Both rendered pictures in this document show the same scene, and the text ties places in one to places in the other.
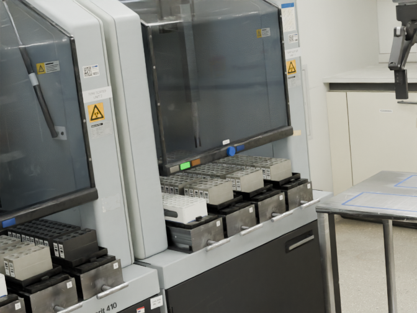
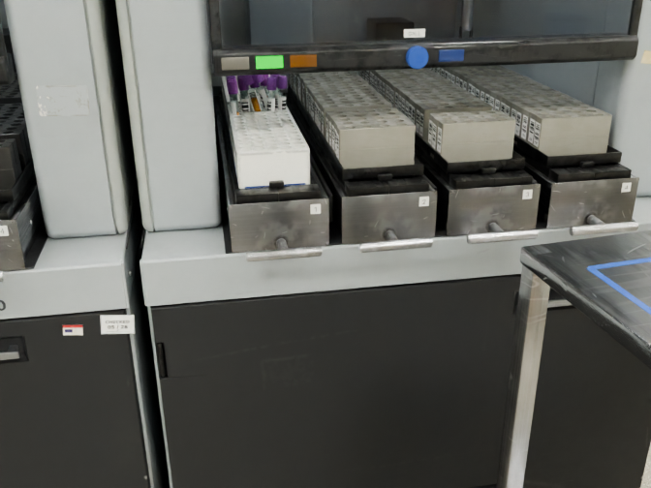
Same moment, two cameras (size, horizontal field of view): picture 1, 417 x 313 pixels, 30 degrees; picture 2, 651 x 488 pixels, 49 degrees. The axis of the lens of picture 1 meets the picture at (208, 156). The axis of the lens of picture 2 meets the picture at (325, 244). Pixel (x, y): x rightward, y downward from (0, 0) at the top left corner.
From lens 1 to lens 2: 1.66 m
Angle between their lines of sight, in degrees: 35
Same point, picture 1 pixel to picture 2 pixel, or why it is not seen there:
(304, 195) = (604, 204)
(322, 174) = not seen: outside the picture
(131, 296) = (48, 299)
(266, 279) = (442, 350)
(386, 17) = not seen: outside the picture
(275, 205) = (506, 208)
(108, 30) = not seen: outside the picture
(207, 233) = (279, 224)
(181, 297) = (189, 330)
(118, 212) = (83, 124)
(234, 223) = (367, 220)
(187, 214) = (248, 170)
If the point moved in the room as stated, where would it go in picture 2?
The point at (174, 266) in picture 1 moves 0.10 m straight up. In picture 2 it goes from (173, 267) to (167, 198)
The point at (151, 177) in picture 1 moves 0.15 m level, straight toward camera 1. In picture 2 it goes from (182, 71) to (97, 92)
